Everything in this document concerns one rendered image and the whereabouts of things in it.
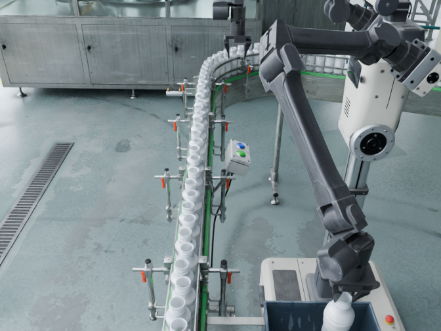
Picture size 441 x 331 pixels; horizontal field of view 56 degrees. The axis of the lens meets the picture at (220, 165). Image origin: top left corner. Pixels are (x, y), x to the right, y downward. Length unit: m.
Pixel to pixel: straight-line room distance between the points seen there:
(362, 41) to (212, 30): 3.32
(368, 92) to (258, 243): 1.59
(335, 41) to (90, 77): 3.90
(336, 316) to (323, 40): 0.68
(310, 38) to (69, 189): 2.68
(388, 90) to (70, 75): 3.87
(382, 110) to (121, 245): 1.92
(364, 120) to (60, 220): 2.27
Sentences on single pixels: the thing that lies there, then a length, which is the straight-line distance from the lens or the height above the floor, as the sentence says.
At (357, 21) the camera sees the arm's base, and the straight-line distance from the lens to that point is 1.75.
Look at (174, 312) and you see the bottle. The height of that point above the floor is 1.15.
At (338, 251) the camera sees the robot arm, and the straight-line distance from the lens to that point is 0.90.
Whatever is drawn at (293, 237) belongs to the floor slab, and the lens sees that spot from 2.92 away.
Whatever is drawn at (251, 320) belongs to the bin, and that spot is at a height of 0.93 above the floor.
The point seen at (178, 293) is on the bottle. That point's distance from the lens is 1.04.
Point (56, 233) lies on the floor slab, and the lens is 3.08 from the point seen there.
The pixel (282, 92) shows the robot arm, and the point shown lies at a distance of 0.97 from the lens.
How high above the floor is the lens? 1.94
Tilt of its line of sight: 33 degrees down
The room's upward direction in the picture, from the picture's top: 1 degrees clockwise
